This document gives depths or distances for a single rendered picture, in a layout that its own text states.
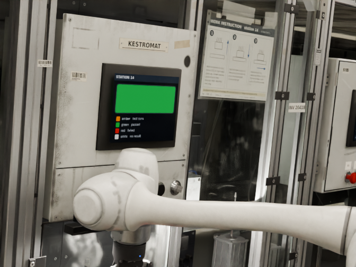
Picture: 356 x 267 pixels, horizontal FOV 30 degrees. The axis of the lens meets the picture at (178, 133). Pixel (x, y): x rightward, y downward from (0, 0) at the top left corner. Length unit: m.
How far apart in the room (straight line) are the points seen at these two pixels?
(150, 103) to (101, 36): 0.21
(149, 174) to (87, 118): 0.19
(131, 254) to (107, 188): 0.26
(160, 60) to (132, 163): 0.31
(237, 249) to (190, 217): 1.00
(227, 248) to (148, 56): 0.90
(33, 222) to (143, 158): 0.28
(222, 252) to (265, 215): 0.94
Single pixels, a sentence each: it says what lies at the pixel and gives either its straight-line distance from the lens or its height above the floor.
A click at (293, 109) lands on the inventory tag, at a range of 2.12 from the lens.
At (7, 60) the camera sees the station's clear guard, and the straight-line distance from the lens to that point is 1.42.
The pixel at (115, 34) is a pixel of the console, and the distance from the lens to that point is 1.55.
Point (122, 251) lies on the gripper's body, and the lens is 1.51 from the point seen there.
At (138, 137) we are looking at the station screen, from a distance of 1.59.
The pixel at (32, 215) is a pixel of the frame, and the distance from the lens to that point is 1.49.
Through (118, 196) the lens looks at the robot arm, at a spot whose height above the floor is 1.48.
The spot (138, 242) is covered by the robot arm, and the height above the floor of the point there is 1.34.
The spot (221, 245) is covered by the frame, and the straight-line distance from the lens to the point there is 2.31.
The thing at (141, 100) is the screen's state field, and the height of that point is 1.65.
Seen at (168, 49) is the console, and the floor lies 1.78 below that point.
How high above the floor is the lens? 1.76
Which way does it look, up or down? 6 degrees down
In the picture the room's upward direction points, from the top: 5 degrees clockwise
